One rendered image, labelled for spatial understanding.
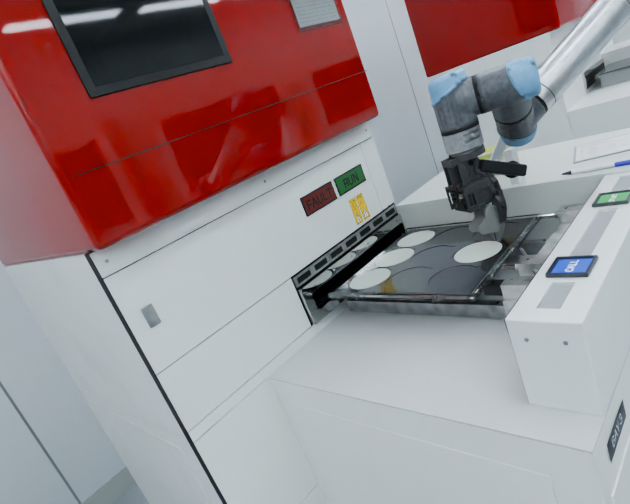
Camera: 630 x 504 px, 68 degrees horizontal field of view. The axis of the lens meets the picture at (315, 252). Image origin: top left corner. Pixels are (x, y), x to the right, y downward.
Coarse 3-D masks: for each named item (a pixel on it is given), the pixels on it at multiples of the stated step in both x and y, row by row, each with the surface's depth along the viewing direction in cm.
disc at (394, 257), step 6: (390, 252) 120; (396, 252) 118; (402, 252) 117; (408, 252) 115; (378, 258) 119; (384, 258) 118; (390, 258) 116; (396, 258) 114; (402, 258) 113; (378, 264) 115; (384, 264) 114; (390, 264) 112
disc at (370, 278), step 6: (372, 270) 113; (378, 270) 112; (384, 270) 110; (360, 276) 112; (366, 276) 111; (372, 276) 109; (378, 276) 108; (384, 276) 107; (354, 282) 110; (360, 282) 109; (366, 282) 107; (372, 282) 106; (378, 282) 105; (354, 288) 107; (360, 288) 105
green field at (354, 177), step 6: (360, 168) 125; (348, 174) 121; (354, 174) 123; (360, 174) 125; (336, 180) 118; (342, 180) 120; (348, 180) 121; (354, 180) 123; (360, 180) 125; (342, 186) 120; (348, 186) 121; (342, 192) 119
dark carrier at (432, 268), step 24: (432, 240) 117; (456, 240) 111; (480, 240) 105; (504, 240) 100; (408, 264) 108; (432, 264) 103; (456, 264) 98; (480, 264) 94; (384, 288) 100; (408, 288) 96; (432, 288) 92; (456, 288) 88
